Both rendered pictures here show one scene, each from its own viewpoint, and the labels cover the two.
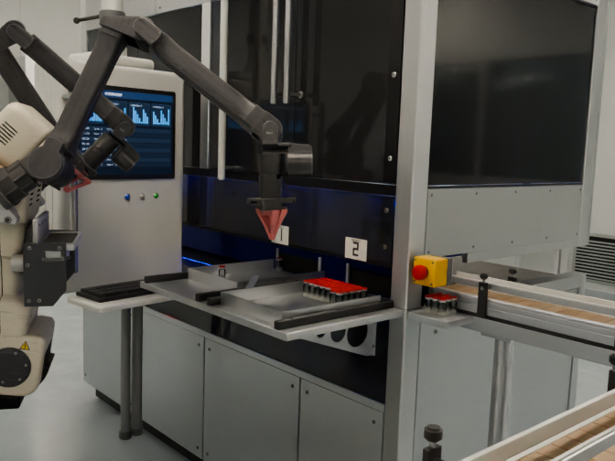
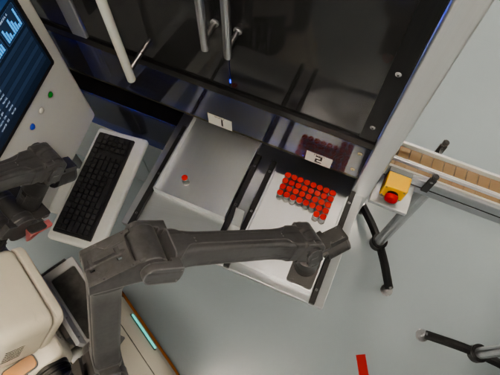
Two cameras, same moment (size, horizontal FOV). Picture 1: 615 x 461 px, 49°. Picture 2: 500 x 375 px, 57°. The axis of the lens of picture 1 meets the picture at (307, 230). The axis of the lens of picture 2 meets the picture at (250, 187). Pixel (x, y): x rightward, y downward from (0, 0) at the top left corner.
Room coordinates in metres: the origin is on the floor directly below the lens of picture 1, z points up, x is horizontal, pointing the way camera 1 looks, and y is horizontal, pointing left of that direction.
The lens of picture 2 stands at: (1.42, 0.33, 2.30)
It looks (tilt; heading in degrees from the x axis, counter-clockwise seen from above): 67 degrees down; 335
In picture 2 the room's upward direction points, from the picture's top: 1 degrees clockwise
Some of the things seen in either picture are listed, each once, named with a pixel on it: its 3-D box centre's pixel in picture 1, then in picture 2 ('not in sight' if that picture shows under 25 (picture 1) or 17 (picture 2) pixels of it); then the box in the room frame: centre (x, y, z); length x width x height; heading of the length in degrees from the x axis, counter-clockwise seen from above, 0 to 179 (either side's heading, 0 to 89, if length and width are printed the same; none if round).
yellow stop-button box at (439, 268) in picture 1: (431, 271); (396, 184); (1.75, -0.33, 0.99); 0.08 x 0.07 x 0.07; 132
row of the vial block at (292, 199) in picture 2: (325, 293); (301, 203); (1.84, -0.06, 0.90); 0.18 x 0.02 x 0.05; 41
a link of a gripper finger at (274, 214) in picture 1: (275, 219); not in sight; (1.61, 0.08, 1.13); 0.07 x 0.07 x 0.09; 42
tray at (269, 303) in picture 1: (301, 299); (292, 228); (1.78, 0.01, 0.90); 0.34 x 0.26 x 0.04; 131
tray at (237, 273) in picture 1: (256, 274); (210, 161); (2.11, 0.15, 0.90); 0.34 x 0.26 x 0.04; 132
